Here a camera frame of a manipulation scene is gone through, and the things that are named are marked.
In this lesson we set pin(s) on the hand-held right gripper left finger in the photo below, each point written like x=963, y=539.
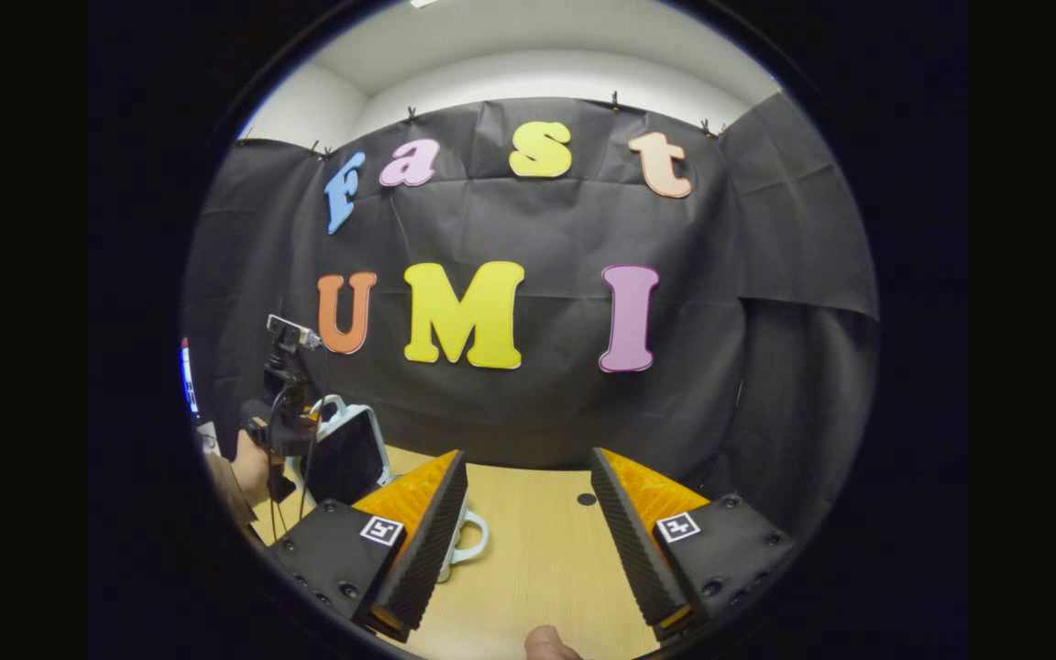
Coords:
x=427, y=550

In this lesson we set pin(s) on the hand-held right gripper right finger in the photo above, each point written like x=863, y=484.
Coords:
x=638, y=550

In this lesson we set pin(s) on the pale blue suitcase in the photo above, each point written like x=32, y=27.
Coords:
x=349, y=454

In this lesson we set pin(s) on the lit screen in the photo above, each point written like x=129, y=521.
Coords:
x=189, y=376

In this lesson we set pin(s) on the black backdrop cloth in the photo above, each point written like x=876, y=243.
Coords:
x=528, y=403

